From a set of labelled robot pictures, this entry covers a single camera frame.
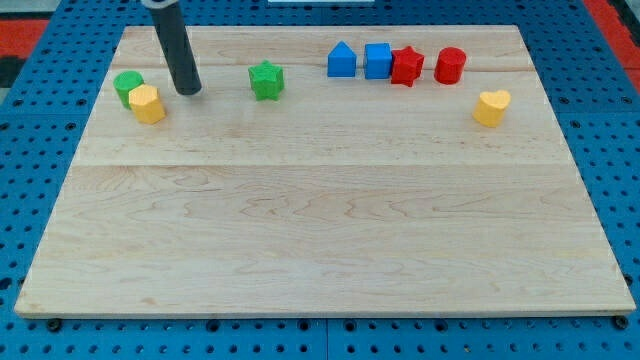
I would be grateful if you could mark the red cylinder block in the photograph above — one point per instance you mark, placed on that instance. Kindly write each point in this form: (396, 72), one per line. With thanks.
(450, 65)

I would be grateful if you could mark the yellow hexagon block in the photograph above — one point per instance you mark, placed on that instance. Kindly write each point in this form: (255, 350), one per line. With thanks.
(146, 104)

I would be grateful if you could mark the yellow heart block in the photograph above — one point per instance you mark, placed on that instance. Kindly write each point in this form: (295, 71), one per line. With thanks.
(490, 107)

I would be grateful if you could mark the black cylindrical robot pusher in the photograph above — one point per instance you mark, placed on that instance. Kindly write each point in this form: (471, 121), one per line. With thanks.
(174, 40)

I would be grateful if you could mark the green cylinder block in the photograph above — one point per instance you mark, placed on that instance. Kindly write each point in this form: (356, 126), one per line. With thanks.
(124, 83)

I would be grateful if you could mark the green star block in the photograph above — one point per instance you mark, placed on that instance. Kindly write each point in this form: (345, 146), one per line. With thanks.
(266, 80)

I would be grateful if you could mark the blue cube block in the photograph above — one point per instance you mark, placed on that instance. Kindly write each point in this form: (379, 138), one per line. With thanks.
(377, 61)

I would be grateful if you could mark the red star block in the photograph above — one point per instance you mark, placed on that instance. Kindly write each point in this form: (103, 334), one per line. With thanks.
(407, 66)

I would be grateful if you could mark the blue triangle-top block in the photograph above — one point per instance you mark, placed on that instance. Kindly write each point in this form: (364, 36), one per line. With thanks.
(341, 61)

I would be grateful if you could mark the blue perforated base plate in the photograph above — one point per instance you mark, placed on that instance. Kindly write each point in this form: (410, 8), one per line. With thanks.
(44, 113)

